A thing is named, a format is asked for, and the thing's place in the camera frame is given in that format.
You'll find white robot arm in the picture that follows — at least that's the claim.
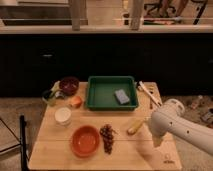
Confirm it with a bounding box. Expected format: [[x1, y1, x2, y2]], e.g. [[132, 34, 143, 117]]
[[147, 99, 213, 156]]

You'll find green plastic tray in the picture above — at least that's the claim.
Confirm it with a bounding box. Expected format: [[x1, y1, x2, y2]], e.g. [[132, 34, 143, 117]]
[[85, 76, 139, 111]]

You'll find white lidded cup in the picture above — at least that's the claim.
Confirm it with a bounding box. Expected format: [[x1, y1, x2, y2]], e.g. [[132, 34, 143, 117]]
[[54, 107, 71, 125]]

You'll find bunch of dark grapes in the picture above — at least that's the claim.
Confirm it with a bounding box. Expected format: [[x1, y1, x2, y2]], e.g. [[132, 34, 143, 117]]
[[99, 124, 116, 154]]

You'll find green mug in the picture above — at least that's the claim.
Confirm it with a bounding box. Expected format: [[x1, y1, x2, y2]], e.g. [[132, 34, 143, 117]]
[[42, 90, 56, 106]]

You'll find yellow banana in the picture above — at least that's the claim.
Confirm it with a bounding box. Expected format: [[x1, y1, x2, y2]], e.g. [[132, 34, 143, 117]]
[[127, 119, 146, 135]]

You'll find grey blue sponge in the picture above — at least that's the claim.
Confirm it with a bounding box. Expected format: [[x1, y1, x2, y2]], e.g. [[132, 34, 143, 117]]
[[115, 89, 130, 104]]

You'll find orange red bowl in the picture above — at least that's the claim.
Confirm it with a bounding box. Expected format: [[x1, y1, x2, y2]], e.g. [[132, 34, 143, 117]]
[[70, 125, 100, 158]]

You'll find black chair frame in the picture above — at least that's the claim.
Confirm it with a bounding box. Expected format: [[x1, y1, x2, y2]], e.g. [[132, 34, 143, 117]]
[[0, 115, 29, 171]]

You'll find white handled utensil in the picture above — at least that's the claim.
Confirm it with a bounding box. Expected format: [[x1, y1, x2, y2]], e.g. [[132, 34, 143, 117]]
[[138, 81, 162, 107]]

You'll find red orange apple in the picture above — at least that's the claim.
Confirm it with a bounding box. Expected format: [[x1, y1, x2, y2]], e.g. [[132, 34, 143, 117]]
[[69, 96, 83, 108]]

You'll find dark maroon bowl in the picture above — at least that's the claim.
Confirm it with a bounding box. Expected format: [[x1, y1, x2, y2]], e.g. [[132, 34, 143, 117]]
[[59, 76, 79, 96]]

